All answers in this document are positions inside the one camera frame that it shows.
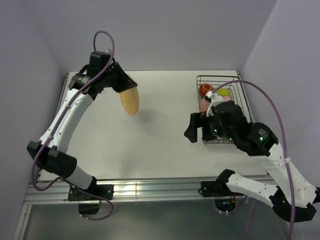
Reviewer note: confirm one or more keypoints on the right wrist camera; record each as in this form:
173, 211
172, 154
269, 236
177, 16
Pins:
213, 99

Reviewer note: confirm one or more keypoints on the black wire dish rack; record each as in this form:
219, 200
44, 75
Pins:
229, 90

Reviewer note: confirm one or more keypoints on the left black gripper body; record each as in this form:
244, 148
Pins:
107, 77

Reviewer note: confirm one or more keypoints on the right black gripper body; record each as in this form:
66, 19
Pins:
211, 129

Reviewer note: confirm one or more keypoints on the aluminium table rail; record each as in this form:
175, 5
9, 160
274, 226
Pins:
148, 190

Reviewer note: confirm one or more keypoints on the lime green bowl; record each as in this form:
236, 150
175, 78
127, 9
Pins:
224, 92

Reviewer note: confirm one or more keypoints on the salmon plastic cup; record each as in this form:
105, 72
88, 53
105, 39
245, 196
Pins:
204, 104

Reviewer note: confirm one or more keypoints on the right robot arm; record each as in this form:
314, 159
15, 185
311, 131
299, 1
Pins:
290, 187

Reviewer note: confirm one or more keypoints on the pink plastic plate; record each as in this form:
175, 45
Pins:
227, 98

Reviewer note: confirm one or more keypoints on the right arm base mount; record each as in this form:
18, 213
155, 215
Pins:
216, 189

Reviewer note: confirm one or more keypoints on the orange plastic plate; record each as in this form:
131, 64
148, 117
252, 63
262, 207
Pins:
130, 100

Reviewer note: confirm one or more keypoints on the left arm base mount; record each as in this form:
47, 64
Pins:
89, 204

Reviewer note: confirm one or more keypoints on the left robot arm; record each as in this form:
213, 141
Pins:
49, 153

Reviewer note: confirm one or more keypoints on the orange black mug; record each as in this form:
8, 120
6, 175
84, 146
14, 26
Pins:
204, 88

